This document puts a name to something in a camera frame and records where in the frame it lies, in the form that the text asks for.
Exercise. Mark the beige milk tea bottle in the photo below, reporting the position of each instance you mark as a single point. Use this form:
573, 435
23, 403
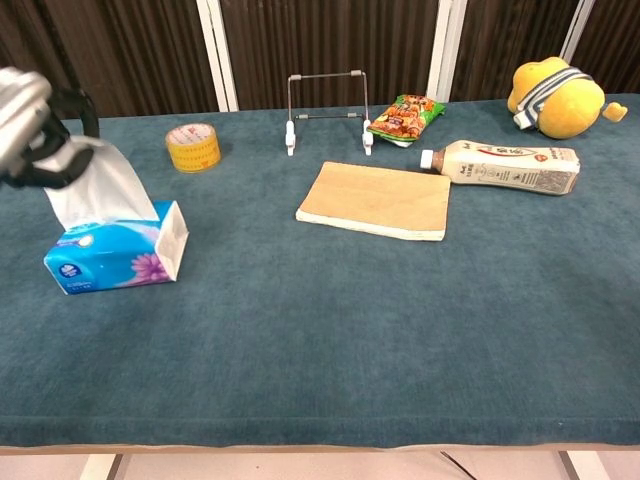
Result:
505, 167

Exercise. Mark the white table leg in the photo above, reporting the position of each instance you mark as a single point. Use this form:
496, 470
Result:
585, 467
100, 467

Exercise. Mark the green orange snack bag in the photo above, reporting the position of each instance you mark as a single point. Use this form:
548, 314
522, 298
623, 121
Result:
407, 120

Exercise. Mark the white partition post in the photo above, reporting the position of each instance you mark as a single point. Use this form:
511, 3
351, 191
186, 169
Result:
217, 55
447, 50
580, 30

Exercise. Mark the white tissue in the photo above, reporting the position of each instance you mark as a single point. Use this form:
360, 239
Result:
110, 185

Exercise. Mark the yellow plush toy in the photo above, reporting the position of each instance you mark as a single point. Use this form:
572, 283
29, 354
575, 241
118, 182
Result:
565, 110

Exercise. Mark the blue tissue box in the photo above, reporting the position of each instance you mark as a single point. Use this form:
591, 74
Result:
110, 255

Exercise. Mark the yellow packing tape roll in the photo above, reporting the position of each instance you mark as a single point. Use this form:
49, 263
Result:
192, 152

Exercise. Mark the dark teal table cloth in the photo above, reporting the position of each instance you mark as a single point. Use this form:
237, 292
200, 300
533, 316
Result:
320, 340

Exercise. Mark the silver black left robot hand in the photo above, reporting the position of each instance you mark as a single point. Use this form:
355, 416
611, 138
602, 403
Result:
25, 115

